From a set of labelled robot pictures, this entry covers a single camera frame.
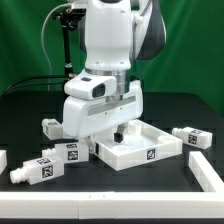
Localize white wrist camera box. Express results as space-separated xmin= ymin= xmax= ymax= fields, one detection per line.
xmin=64 ymin=73 xmax=117 ymax=100

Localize black cables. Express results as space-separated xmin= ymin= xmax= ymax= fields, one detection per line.
xmin=2 ymin=74 xmax=78 ymax=96

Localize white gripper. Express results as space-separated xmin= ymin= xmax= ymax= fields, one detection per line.
xmin=63 ymin=80 xmax=143 ymax=154

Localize grey cable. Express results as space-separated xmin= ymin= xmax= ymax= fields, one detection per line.
xmin=40 ymin=3 xmax=72 ymax=92

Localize black camera stand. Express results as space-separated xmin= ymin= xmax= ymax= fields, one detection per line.
xmin=52 ymin=7 xmax=86 ymax=86

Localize white square table top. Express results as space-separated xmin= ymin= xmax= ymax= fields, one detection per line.
xmin=93 ymin=119 xmax=183 ymax=171

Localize white U-shaped fence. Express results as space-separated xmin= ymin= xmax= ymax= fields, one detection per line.
xmin=0 ymin=151 xmax=224 ymax=219

